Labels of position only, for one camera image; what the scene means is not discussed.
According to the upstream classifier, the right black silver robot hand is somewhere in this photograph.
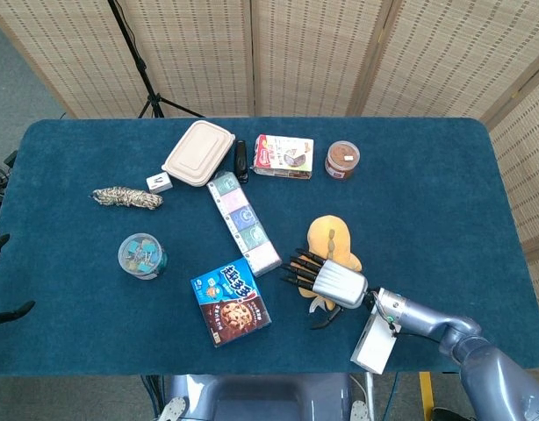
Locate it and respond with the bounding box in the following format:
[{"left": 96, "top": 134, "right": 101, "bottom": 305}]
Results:
[{"left": 280, "top": 247, "right": 370, "bottom": 331}]

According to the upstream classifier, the yellow plush toy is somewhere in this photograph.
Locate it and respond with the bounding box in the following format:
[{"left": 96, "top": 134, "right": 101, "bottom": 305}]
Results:
[{"left": 295, "top": 214, "right": 363, "bottom": 313}]

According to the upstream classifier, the blue table cloth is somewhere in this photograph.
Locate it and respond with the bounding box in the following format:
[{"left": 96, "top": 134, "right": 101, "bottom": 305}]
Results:
[{"left": 0, "top": 116, "right": 539, "bottom": 377}]

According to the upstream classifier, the blue chocolate cookie box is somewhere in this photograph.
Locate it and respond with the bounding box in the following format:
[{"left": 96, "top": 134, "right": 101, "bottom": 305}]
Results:
[{"left": 190, "top": 257, "right": 272, "bottom": 349}]

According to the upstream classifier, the pastel tissue multi-pack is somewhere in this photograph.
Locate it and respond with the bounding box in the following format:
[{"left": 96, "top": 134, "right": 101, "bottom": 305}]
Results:
[{"left": 206, "top": 170, "right": 283, "bottom": 278}]

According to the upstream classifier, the clear jar with brown contents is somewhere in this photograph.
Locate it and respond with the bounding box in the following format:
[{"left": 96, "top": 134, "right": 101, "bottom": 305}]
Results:
[{"left": 324, "top": 139, "right": 361, "bottom": 181}]

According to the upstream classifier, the grey robot torso base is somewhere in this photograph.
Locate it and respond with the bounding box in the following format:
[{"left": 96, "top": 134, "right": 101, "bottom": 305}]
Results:
[{"left": 157, "top": 373, "right": 376, "bottom": 421}]

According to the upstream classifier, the white red cake snack box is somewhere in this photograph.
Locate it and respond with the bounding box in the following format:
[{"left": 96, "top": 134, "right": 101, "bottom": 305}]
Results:
[{"left": 251, "top": 133, "right": 315, "bottom": 181}]

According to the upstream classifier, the clear jar of binder clips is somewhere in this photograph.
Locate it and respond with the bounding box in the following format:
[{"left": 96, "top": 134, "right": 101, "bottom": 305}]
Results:
[{"left": 117, "top": 232, "right": 169, "bottom": 281}]

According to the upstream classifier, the small white box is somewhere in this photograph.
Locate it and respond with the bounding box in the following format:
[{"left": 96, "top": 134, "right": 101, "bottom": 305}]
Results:
[{"left": 146, "top": 172, "right": 174, "bottom": 195}]

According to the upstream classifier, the beige lidded lunch container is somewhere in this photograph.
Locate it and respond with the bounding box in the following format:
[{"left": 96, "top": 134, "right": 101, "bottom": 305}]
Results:
[{"left": 161, "top": 119, "right": 236, "bottom": 189}]

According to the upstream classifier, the black tripod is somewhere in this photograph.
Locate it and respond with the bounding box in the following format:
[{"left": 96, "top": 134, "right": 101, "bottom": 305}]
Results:
[{"left": 106, "top": 0, "right": 205, "bottom": 119}]

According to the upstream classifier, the bamboo folding screen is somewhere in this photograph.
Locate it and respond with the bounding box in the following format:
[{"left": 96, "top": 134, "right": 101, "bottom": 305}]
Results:
[{"left": 0, "top": 0, "right": 539, "bottom": 317}]

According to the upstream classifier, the braided rope bundle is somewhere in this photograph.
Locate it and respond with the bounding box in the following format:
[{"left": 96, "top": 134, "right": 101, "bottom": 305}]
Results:
[{"left": 91, "top": 186, "right": 164, "bottom": 211}]

